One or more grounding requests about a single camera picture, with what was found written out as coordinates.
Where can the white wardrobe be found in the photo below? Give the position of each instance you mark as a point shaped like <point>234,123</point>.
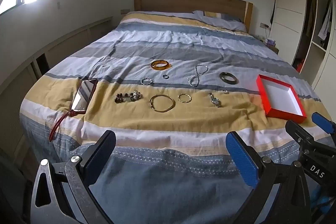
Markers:
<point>288,3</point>

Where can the dark green bangle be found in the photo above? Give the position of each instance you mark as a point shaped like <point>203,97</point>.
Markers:
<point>231,82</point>

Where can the red bag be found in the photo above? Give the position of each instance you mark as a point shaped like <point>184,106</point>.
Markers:
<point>300,67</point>

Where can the amber bangle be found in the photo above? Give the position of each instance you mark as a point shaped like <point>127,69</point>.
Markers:
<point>160,68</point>

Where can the purple item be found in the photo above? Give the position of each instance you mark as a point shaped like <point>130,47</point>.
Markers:
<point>270,42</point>

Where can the person's right hand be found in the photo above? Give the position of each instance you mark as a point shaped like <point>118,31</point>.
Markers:
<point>325,197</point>

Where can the red cased phone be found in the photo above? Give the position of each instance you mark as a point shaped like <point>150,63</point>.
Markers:
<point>82,94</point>

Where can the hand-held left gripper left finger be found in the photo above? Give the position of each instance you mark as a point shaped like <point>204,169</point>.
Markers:
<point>102,151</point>

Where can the wall socket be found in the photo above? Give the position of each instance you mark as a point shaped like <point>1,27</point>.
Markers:
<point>264,25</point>

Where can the large gold bangle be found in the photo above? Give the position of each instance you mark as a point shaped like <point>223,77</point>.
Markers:
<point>160,111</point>

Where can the low beige wall cabinet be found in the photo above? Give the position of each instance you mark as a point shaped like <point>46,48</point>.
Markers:
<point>78,35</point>

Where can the wooden headboard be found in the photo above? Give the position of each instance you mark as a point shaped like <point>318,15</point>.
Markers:
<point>183,1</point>

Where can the wooden nightstand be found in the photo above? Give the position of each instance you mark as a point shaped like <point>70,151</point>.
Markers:
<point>273,49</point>

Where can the silver wristwatch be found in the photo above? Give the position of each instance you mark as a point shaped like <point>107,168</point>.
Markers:
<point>215,100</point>

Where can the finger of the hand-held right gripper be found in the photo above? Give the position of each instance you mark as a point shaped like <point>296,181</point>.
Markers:
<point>324,123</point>
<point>296,130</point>

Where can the red cardboard box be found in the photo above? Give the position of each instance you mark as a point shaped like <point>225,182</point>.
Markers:
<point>282,98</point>

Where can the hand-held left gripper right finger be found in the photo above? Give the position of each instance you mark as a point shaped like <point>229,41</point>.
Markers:
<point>241,159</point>

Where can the small gold hoop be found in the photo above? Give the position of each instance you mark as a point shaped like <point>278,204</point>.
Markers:
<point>178,98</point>

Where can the hanging clothes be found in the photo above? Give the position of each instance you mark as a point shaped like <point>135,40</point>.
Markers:
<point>324,24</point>

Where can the grey pillow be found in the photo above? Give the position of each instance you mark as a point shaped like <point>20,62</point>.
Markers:
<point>223,23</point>

